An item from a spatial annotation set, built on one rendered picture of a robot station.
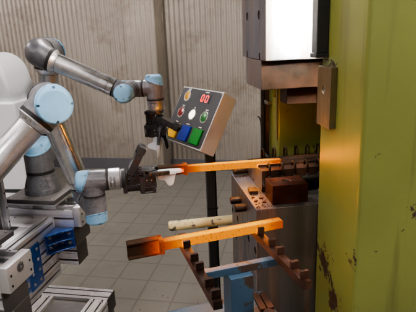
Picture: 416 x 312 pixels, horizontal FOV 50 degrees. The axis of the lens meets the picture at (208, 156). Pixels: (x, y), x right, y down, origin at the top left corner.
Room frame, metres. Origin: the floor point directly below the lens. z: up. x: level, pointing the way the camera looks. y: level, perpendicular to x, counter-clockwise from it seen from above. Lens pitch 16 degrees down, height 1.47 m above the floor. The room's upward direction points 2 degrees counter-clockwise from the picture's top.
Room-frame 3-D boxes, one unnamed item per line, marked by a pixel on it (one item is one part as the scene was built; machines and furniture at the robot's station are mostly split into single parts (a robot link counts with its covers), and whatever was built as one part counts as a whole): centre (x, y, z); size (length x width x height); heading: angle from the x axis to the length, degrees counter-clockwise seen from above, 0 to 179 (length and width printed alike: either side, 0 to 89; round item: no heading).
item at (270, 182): (1.37, -0.25, 0.95); 0.12 x 0.09 x 0.07; 99
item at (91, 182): (1.43, 0.40, 0.98); 0.11 x 0.08 x 0.09; 99
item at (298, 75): (1.57, -0.38, 1.32); 0.42 x 0.20 x 0.10; 99
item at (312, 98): (1.56, -0.42, 1.24); 0.30 x 0.07 x 0.06; 99
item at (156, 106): (1.93, 0.22, 1.16); 0.08 x 0.08 x 0.05
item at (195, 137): (1.93, 0.05, 1.01); 0.07 x 0.05 x 0.07; 34
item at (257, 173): (1.57, -0.38, 0.96); 0.42 x 0.20 x 0.09; 99
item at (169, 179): (1.45, 0.13, 0.98); 0.09 x 0.03 x 0.06; 96
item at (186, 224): (1.87, -0.03, 0.62); 0.44 x 0.05 x 0.05; 99
